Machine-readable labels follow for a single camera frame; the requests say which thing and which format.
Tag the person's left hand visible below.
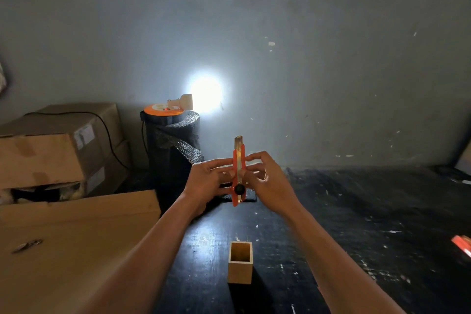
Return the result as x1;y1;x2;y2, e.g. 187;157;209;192
182;158;235;219

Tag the person's right hand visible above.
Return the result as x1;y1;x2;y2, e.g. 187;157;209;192
242;151;303;219

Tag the orange utility knife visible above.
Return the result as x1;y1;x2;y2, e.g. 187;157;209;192
230;136;247;208

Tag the person's left forearm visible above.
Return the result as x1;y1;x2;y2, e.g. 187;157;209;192
79;192;207;314

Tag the person's right forearm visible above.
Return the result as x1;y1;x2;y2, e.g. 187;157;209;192
285;201;407;314

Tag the roll of black bubble wrap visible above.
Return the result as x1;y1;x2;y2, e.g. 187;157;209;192
140;110;205;211

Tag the small open wooden box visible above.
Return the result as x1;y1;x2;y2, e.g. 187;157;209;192
227;241;254;285

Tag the orange and white lamp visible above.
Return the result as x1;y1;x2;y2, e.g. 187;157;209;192
144;94;194;117

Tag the cardboard box under large box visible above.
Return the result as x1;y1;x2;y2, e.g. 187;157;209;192
0;140;132;205

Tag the flat light wooden board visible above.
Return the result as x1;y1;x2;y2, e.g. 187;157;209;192
0;189;162;314

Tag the large taped cardboard box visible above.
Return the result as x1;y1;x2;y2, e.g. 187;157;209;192
0;103;125;190

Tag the small metal piece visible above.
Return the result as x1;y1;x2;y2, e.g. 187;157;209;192
11;239;43;255

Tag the red and white object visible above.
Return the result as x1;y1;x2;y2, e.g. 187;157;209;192
451;235;471;258

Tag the black cable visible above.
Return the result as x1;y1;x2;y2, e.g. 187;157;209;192
23;111;131;171

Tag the pale board leaning at wall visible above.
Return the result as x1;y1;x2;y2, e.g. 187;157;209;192
455;141;471;177

